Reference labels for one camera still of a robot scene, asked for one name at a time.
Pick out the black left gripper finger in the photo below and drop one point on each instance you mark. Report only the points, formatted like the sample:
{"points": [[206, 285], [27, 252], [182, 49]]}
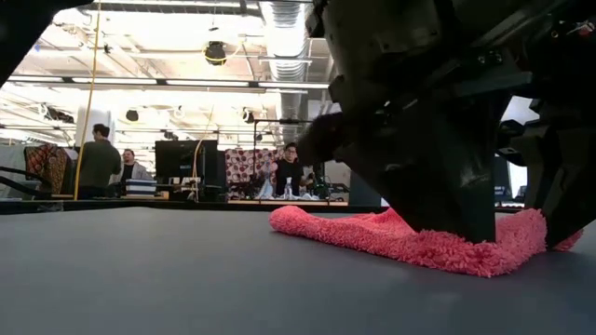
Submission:
{"points": [[321, 139], [442, 177]]}

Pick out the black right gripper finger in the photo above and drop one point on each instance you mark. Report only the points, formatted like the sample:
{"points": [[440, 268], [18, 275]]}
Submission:
{"points": [[568, 195]]}

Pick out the pink terry towel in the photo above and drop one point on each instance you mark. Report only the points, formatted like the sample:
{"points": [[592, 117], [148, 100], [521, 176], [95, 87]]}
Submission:
{"points": [[396, 237]]}

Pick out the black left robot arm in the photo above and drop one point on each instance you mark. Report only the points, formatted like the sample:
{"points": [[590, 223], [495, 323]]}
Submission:
{"points": [[18, 28]]}

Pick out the black metal rack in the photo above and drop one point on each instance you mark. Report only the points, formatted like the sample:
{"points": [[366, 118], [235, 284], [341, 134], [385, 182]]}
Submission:
{"points": [[279, 121]]}

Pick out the person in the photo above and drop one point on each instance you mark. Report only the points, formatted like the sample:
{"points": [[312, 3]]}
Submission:
{"points": [[98, 163], [132, 170], [288, 172]]}

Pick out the dark blue panel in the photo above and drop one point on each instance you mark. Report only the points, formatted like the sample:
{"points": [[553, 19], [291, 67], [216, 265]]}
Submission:
{"points": [[365, 193]]}

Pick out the red circle patterned cloth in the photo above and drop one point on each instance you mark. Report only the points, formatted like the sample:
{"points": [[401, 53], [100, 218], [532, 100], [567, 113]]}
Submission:
{"points": [[242, 165]]}

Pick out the long ceiling light strip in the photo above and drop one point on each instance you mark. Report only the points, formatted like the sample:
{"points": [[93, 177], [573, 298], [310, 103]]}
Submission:
{"points": [[205, 83]]}

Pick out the black ceiling dome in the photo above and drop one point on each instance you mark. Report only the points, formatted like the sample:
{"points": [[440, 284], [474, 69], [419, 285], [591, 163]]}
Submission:
{"points": [[215, 52]]}

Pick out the black monitor back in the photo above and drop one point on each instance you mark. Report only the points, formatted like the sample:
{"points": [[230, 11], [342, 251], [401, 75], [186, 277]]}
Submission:
{"points": [[181, 160]]}

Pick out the stacked white boxes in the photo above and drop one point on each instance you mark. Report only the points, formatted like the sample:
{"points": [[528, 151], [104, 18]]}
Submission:
{"points": [[139, 187]]}

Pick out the blue-grey table mat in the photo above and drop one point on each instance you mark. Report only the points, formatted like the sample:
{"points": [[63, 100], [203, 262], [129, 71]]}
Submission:
{"points": [[139, 279]]}

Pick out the patterned fabric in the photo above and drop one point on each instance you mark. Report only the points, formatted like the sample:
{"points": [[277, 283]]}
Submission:
{"points": [[46, 167]]}

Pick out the silver ventilation duct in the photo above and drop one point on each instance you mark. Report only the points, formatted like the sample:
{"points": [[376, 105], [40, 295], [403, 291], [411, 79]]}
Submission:
{"points": [[286, 46]]}

